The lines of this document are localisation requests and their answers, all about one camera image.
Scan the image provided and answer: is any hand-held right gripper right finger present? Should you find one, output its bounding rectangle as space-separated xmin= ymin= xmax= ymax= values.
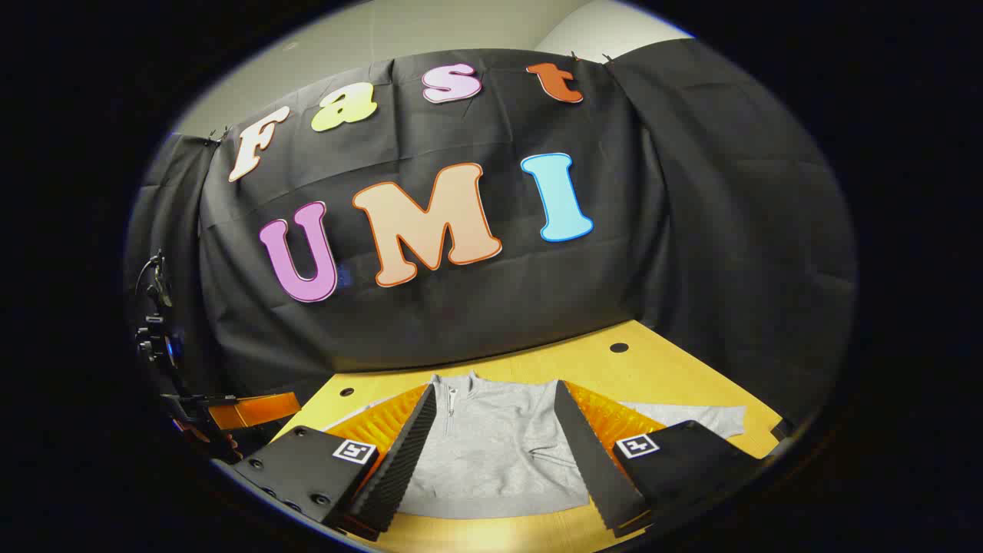
xmin=554 ymin=379 xmax=769 ymax=538

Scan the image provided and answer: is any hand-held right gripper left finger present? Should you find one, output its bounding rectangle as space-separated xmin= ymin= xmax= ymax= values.
xmin=230 ymin=382 xmax=439 ymax=542

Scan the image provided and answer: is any grey zip-neck sweater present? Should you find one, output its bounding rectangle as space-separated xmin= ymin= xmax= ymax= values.
xmin=323 ymin=371 xmax=747 ymax=519

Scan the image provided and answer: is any black backdrop cloth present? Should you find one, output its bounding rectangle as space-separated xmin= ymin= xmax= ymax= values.
xmin=123 ymin=38 xmax=857 ymax=431

